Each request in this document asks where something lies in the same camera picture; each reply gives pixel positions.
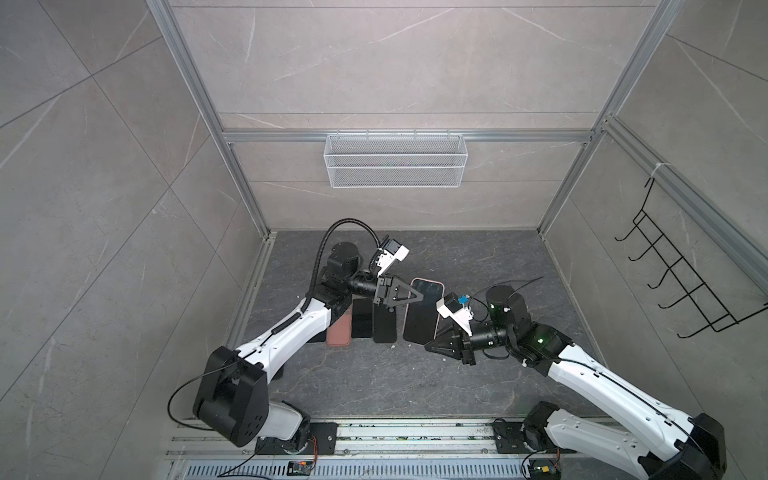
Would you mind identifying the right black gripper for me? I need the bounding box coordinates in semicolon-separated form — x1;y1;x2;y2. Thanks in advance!
424;321;515;367

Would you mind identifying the black phone case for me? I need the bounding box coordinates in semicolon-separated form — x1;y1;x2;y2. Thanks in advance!
372;305;397;344

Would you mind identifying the pink phone case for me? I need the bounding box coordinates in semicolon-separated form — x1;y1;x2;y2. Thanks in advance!
401;277;446;347
326;310;353;348

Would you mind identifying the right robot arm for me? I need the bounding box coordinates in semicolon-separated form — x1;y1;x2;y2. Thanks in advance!
425;285;727;479

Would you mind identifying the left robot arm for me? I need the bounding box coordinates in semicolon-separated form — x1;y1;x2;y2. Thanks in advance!
192;239;423;452

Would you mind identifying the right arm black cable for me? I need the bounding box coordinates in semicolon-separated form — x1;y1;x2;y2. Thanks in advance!
470;275;544;301

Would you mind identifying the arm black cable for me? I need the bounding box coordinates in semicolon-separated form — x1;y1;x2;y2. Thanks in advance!
470;275;544;301
299;218;385;313

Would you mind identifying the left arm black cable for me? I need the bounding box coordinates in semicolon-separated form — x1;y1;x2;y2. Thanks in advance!
299;218;385;313

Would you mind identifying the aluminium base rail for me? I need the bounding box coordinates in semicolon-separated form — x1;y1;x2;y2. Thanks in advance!
152;418;629;479

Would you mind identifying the white wire mesh basket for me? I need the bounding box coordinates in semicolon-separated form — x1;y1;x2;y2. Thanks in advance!
323;133;469;189

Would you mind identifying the black wire hook rack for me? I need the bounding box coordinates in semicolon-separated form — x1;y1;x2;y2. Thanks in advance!
614;178;767;339

